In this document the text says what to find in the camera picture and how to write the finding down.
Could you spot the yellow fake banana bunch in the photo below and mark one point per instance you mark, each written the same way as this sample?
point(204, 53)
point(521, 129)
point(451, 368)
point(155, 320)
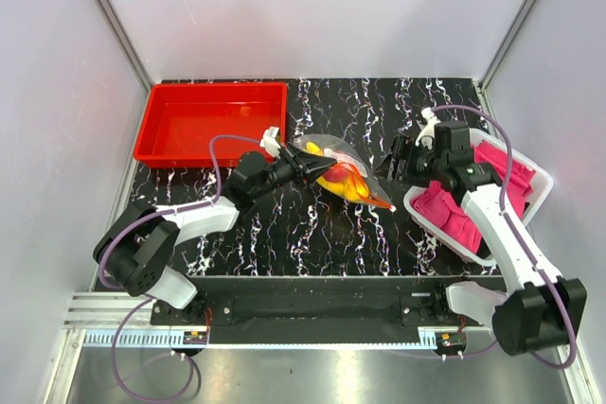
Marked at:
point(354, 188)

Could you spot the clear zip top bag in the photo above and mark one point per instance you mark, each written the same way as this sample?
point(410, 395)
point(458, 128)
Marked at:
point(378, 197)

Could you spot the red fake apple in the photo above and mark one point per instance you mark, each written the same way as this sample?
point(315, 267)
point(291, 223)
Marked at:
point(336, 174)

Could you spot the white plastic basket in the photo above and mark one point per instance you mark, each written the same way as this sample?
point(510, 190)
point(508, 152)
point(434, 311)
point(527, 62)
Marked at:
point(542, 184)

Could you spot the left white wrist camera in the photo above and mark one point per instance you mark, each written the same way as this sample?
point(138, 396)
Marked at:
point(271, 142)

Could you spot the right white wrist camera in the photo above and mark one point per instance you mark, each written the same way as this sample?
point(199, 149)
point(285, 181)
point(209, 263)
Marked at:
point(426, 122)

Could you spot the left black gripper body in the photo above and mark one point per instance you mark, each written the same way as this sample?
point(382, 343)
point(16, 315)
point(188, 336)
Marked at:
point(289, 168)

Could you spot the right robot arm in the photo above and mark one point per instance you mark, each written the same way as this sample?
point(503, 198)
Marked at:
point(539, 308)

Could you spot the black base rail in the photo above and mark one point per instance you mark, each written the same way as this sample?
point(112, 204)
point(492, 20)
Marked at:
point(231, 301)

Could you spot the red plastic bin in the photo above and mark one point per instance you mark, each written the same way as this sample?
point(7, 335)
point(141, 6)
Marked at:
point(181, 119)

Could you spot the pink cloth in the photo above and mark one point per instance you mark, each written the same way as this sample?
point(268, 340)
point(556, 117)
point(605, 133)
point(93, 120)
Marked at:
point(439, 208)

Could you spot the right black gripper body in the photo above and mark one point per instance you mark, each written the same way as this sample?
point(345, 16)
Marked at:
point(419, 163)

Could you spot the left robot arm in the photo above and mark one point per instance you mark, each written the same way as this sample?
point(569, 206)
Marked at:
point(134, 253)

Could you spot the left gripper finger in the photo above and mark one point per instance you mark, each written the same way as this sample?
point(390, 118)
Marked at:
point(303, 161)
point(309, 172)

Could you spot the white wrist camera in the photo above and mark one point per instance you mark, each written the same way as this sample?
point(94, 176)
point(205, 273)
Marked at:
point(426, 122)
point(271, 142)

